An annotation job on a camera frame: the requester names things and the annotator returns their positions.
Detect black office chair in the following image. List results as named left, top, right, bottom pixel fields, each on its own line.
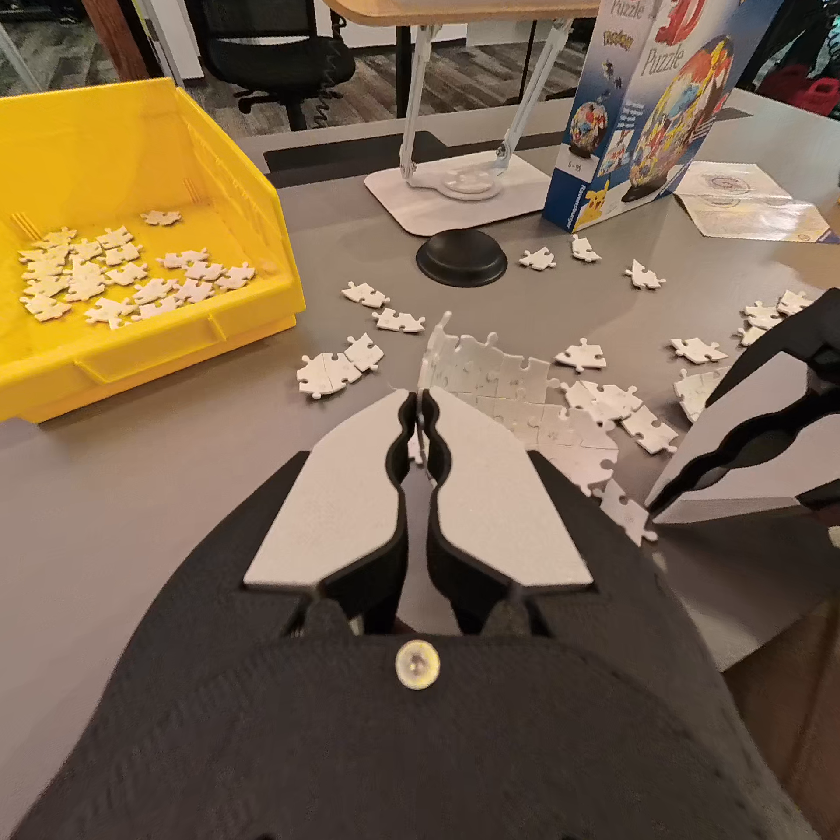
left=187, top=0, right=358, bottom=132

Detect printed puzzle box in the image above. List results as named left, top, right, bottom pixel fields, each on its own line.
left=541, top=0, right=785, bottom=234

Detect pile of puzzle pieces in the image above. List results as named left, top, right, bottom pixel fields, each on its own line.
left=18, top=210, right=257, bottom=330

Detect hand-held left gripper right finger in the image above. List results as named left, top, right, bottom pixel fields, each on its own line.
left=420, top=386, right=595, bottom=636

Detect red plastic container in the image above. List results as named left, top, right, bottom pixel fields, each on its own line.
left=755, top=62, right=840, bottom=119

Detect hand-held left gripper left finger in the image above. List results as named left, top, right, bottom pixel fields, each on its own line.
left=243, top=389, right=419, bottom=636

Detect white lamp base plate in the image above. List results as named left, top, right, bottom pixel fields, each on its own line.
left=364, top=18, right=577, bottom=237

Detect paper instruction leaflet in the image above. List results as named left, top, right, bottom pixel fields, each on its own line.
left=672, top=159, right=834, bottom=245

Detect white puzzle pieces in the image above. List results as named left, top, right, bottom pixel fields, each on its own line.
left=295, top=233, right=816, bottom=456

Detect brown wooden post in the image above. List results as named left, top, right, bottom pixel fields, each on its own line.
left=82, top=0, right=148, bottom=83

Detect assembled white puzzle section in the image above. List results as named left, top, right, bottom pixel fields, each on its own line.
left=407, top=311, right=659, bottom=547

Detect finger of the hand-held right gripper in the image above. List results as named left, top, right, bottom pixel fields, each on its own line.
left=646, top=351, right=818, bottom=508
left=648, top=408, right=840, bottom=525

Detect black round stand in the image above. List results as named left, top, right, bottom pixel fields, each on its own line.
left=415, top=227, right=509, bottom=288

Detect wooden background table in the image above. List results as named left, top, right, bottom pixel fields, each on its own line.
left=322, top=0, right=605, bottom=28

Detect yellow plastic bin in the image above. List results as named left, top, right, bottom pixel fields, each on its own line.
left=0, top=77, right=307, bottom=424

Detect small curved puzzle section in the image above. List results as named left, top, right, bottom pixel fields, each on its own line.
left=675, top=367, right=728, bottom=424

